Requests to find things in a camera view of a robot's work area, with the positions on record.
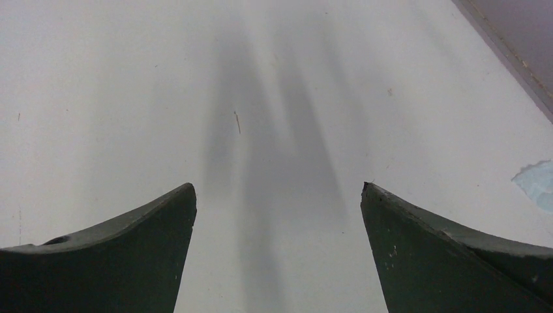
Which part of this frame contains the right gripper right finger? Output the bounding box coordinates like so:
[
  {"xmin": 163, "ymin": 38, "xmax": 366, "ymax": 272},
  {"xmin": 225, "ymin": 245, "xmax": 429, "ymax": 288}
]
[{"xmin": 361, "ymin": 183, "xmax": 552, "ymax": 312}]

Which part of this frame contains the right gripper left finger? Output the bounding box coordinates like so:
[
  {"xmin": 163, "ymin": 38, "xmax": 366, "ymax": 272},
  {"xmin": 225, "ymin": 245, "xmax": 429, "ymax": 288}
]
[{"xmin": 1, "ymin": 183, "xmax": 197, "ymax": 312}]

